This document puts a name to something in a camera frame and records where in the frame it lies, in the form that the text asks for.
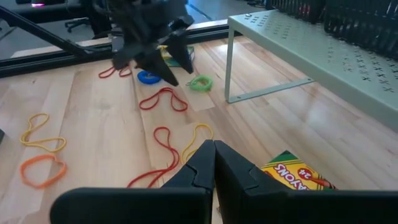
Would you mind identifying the black slotted plastic basket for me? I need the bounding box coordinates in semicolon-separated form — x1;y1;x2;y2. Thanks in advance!
322;0;398;60
266;0;326;25

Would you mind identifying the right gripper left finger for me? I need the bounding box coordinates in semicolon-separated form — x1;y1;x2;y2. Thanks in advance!
161;139;216;189

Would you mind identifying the black office chair base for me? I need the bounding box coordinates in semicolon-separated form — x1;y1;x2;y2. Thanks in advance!
64;17;94;34

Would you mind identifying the green perforated metal shelf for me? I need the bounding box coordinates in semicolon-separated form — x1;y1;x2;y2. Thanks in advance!
224;9;398;131

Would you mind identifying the blue spiral coil bracelet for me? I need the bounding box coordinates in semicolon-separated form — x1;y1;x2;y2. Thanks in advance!
136;70;163;86

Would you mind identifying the yellow rubber band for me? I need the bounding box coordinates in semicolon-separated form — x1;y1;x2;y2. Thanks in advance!
180;123;215;165
19;112;68;154

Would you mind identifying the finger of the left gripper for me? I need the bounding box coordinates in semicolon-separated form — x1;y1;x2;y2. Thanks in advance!
136;51;180;87
169;29;195;75

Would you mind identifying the yellow green crayon box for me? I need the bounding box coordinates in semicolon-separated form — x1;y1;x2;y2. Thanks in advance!
157;45;196;68
260;149;338;191

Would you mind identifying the red rubber band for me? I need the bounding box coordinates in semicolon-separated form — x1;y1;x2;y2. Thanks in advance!
126;126;182;189
98;63;133;79
138;87;189;113

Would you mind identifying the orange rubber band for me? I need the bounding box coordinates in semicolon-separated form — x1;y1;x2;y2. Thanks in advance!
19;154;68;190

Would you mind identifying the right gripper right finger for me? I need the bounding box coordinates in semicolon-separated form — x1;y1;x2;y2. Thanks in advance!
215;140;290;191

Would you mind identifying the green spiral coil bracelet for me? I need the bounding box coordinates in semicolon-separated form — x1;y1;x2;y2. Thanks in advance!
185;75;215;93

